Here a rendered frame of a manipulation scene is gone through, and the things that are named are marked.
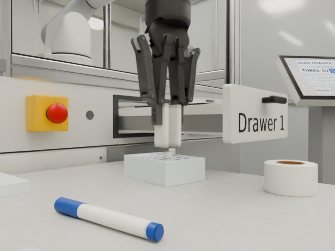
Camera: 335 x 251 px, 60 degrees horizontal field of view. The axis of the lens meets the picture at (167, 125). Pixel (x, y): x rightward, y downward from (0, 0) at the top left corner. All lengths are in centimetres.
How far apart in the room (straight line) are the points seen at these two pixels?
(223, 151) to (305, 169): 78
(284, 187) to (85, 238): 26
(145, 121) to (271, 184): 37
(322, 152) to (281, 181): 119
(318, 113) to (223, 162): 63
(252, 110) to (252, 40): 202
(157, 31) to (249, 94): 23
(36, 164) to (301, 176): 50
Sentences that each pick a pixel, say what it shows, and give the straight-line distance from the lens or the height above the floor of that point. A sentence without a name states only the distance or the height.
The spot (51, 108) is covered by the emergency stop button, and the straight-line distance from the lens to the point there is 59.
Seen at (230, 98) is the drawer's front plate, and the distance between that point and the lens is 54.
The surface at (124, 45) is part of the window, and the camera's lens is 83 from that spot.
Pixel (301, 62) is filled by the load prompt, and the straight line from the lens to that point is 162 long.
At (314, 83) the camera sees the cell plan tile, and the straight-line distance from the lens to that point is 152.
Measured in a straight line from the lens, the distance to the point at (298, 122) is 238.
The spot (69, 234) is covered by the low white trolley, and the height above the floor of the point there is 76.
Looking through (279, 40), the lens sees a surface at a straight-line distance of 251.
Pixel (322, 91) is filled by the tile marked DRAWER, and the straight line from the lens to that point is 150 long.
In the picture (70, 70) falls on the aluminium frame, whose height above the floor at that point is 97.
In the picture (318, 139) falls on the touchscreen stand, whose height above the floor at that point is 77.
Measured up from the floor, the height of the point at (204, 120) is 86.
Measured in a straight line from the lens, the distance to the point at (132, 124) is 73.
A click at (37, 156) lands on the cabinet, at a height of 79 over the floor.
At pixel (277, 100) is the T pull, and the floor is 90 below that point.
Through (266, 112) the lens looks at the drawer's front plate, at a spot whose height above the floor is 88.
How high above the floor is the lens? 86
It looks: 1 degrees down
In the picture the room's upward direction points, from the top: straight up
